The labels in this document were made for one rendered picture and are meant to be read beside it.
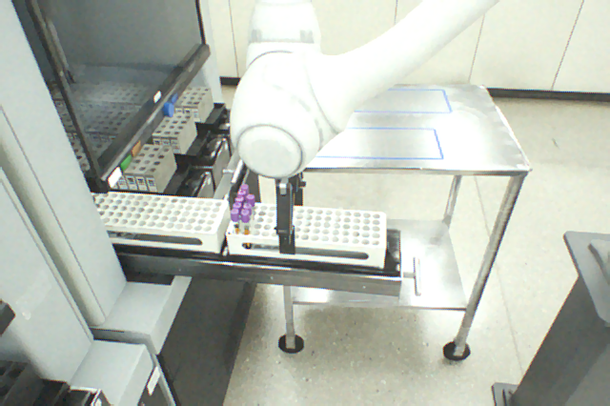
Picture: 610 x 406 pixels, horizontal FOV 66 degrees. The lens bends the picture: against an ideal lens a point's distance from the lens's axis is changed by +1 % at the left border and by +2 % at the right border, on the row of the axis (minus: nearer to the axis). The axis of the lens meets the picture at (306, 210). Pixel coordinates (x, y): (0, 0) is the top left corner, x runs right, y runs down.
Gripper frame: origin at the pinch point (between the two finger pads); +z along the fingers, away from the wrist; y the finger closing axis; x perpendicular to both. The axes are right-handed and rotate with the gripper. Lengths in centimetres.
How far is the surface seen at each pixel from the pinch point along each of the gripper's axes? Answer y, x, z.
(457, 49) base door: 228, -67, 53
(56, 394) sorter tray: -35.5, 29.0, 3.8
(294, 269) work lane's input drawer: -6.5, -1.3, 5.2
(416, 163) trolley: 29.0, -25.4, 3.7
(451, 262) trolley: 49, -46, 58
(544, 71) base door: 228, -122, 65
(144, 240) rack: -2.5, 29.8, 5.3
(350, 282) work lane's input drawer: -6.8, -12.0, 7.1
